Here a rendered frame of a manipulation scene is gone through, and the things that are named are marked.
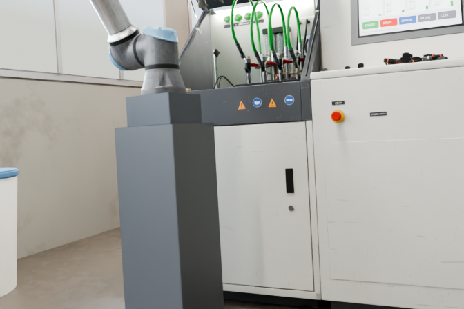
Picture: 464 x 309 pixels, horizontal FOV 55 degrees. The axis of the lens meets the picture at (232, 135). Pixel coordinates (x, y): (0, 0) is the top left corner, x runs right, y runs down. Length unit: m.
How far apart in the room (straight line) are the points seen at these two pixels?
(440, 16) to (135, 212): 1.43
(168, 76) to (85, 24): 2.27
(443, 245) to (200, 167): 0.92
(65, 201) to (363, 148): 2.33
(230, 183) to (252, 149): 0.18
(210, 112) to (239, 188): 0.35
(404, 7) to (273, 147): 0.81
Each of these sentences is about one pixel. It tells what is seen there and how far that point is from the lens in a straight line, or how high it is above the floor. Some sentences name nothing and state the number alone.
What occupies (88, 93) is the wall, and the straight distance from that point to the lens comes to 3.63.
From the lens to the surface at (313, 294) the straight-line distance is 1.92.
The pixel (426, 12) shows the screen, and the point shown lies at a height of 1.21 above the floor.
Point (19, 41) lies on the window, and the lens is 3.30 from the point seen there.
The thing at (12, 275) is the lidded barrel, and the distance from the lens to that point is 2.65.
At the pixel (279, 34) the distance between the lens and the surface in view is 2.38.
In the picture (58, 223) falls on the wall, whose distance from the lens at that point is 3.45.
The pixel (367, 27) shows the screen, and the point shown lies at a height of 1.18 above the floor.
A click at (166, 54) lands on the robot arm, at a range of 1.49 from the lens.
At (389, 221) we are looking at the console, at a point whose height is 0.40.
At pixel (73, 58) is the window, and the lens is 3.55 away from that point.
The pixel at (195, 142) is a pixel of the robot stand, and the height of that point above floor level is 0.74.
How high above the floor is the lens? 0.78
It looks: 1 degrees down
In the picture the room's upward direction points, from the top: 3 degrees counter-clockwise
